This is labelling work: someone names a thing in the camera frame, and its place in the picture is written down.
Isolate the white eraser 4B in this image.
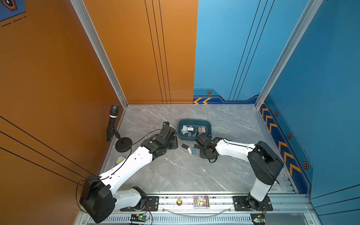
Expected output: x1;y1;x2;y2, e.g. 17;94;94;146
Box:
181;125;187;134

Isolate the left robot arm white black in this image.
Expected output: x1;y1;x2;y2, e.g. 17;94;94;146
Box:
79;136;178;223

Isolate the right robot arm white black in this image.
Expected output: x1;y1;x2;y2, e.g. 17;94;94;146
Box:
196;136;284;208

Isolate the teal plastic storage box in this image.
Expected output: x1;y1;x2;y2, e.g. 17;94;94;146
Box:
178;119;212;141

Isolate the black round microphone base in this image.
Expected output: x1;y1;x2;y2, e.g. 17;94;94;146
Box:
115;137;133;153

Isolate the black microphone on stand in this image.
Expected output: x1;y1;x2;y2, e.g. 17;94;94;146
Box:
106;105;120;142

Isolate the right green circuit board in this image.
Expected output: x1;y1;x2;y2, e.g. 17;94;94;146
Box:
250;214;266;225

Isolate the green circuit board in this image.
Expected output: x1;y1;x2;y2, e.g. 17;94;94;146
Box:
250;214;266;225
129;214;151;225

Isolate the left green circuit board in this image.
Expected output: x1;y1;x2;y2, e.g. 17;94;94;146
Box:
129;214;151;225

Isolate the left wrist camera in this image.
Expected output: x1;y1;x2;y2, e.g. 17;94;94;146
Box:
159;121;176;140

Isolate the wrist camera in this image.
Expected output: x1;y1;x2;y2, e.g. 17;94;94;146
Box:
196;133;212;148
159;121;176;140

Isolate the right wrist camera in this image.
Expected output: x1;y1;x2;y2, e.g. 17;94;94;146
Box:
196;133;212;148

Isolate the colourful card on rail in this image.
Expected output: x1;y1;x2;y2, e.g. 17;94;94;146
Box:
193;195;210;209

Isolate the brass knob on rail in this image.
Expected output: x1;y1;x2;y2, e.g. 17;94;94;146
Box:
176;198;183;206

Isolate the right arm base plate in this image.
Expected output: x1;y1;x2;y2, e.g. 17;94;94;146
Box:
232;196;273;212

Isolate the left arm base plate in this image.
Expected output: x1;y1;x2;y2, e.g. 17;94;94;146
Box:
120;196;159;212

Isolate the aluminium front rail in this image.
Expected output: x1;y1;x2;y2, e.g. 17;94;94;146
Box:
78;193;282;214

